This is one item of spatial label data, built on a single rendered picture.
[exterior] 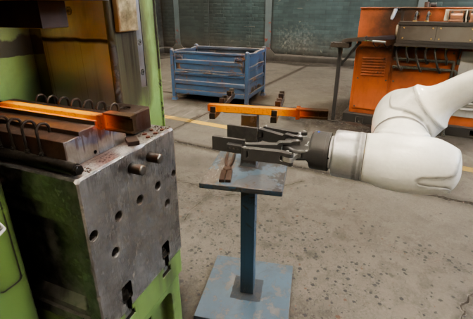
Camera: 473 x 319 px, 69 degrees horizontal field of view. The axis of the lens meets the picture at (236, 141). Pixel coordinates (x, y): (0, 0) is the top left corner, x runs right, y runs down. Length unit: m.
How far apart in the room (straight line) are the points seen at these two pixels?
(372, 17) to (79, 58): 3.36
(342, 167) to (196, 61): 4.28
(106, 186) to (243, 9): 8.42
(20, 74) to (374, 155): 1.13
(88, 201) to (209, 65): 4.03
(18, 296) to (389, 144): 0.93
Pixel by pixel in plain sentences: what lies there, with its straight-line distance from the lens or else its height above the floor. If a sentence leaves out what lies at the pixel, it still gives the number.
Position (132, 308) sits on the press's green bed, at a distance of 1.14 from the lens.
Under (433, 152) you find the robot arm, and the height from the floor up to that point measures 1.04.
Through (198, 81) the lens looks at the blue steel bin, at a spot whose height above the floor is 0.29.
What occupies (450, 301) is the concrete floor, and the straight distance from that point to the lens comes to 2.00.
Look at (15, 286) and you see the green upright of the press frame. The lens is 1.07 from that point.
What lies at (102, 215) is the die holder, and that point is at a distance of 0.89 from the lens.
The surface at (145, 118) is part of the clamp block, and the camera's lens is 1.05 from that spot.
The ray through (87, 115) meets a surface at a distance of 0.93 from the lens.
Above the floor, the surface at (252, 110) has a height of 0.93.
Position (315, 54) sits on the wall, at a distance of 8.48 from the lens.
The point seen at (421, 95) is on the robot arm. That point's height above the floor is 1.10.
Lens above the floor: 1.26
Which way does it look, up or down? 21 degrees down
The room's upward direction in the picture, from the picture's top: straight up
